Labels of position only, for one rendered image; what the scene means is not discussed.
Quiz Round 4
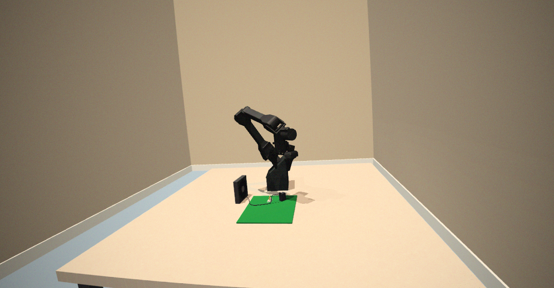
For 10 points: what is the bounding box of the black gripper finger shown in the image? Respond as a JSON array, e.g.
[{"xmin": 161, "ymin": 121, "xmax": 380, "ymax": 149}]
[
  {"xmin": 285, "ymin": 157, "xmax": 296, "ymax": 171},
  {"xmin": 267, "ymin": 155, "xmax": 278, "ymax": 169}
]

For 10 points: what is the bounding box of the green circuit board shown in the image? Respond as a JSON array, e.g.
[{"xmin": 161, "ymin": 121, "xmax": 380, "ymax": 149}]
[{"xmin": 236, "ymin": 195, "xmax": 297, "ymax": 224}]

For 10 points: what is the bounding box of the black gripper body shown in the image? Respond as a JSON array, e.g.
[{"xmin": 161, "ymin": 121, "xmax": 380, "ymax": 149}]
[{"xmin": 265, "ymin": 140, "xmax": 298, "ymax": 158}]

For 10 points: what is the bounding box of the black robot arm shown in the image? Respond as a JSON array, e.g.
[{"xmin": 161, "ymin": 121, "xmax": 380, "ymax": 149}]
[{"xmin": 234, "ymin": 106, "xmax": 297, "ymax": 161}]

